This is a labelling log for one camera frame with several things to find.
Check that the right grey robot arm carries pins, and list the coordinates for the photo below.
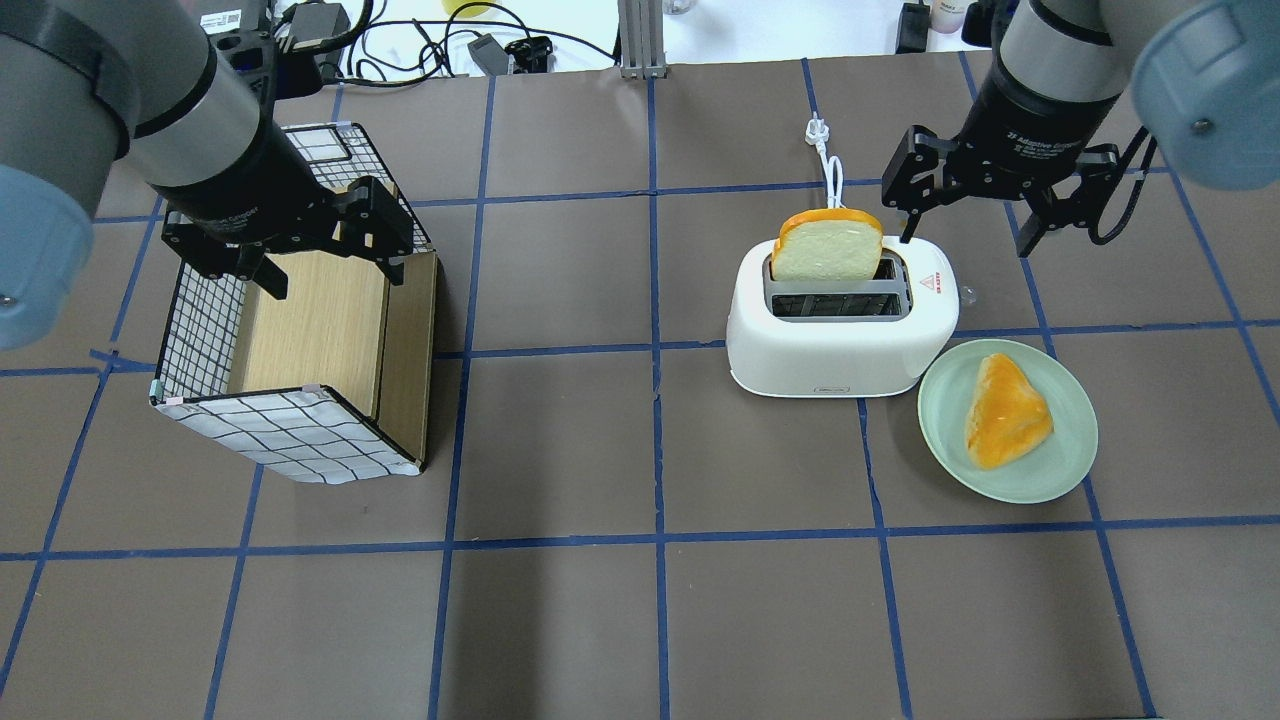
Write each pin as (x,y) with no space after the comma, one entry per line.
(1079,90)

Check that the black power adapter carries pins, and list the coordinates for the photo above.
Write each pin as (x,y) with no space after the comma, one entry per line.
(490,56)

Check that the pale green plate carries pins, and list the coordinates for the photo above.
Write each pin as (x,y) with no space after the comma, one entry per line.
(1046,473)

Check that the black device on bench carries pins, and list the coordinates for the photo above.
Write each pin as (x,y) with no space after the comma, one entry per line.
(913,27)

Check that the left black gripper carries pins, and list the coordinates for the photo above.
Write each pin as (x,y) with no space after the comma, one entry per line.
(243,185)

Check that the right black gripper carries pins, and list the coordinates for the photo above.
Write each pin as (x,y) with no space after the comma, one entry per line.
(1032,128)

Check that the aluminium frame post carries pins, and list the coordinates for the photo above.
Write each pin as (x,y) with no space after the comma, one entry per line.
(642,49)

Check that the white toaster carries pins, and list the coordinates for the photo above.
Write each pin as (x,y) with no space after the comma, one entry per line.
(815,339)

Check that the triangular bread on plate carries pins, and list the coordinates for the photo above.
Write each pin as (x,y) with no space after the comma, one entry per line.
(1008,417)

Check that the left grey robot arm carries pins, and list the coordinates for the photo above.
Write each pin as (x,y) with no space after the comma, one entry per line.
(86,83)

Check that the toast slice in toaster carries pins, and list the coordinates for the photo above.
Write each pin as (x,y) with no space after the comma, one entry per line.
(828,244)

